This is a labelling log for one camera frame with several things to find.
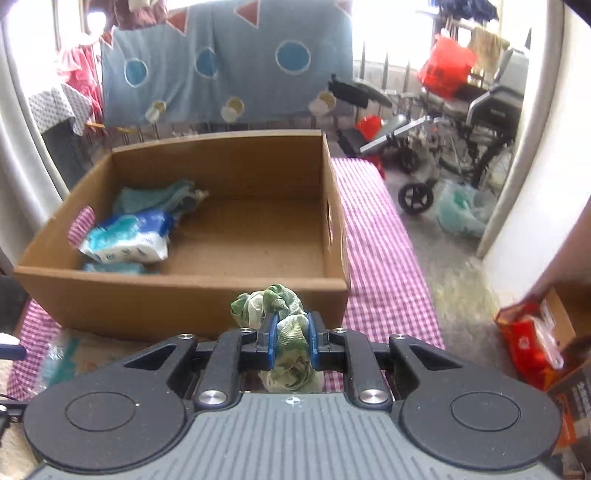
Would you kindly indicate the white wet wipes pack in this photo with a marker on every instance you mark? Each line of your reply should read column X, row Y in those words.
column 124, row 237

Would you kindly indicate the red snack bag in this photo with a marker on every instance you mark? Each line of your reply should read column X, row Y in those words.
column 531, row 341

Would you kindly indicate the light blue knitted towel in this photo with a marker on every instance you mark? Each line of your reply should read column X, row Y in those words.
column 157, row 196

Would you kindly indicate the blue blanket with circles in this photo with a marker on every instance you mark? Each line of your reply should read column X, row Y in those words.
column 231, row 55

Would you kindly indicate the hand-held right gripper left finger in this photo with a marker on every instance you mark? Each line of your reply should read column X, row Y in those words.
column 270, row 334

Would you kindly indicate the green plastic bag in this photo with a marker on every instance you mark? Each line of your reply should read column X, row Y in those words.
column 461, row 207

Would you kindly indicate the green patterned scrunchie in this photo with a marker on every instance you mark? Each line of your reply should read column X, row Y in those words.
column 281, row 300

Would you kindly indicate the pale grey curtain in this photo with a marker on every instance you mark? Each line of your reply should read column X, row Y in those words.
column 18, row 115

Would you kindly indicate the beige hanging towel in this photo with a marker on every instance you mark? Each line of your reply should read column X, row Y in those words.
column 487, row 46

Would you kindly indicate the red plastic bag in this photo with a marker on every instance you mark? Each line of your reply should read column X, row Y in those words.
column 448, row 64

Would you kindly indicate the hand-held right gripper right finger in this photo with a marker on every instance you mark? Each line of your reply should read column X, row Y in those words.
column 315, row 337

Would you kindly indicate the white polka dot cloth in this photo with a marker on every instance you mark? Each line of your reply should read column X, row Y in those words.
column 55, row 110

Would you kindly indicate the brown hanging cloth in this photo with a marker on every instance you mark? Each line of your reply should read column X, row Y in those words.
column 138, row 11

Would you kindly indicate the dark brown wooden furniture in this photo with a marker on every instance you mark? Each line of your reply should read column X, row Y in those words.
column 568, row 258

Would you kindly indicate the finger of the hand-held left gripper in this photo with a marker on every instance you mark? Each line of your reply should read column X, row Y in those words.
column 11, row 352

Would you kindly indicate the brown cardboard box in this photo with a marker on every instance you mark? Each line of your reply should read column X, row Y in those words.
column 184, row 304

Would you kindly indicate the wheelchair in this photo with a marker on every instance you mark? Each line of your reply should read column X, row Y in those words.
column 485, row 110

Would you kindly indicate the pink checkered tablecloth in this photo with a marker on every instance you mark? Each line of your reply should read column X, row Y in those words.
column 388, row 258

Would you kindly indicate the dark hanging clothes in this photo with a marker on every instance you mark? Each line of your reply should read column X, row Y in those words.
column 466, row 8

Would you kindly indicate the open cardboard carton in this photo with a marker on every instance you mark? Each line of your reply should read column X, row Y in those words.
column 559, row 314

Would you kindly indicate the pink hanging clothes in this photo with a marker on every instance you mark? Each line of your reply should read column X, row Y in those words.
column 83, row 74

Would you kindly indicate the white and blue carton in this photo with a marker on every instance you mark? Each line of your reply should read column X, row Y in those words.
column 115, row 267

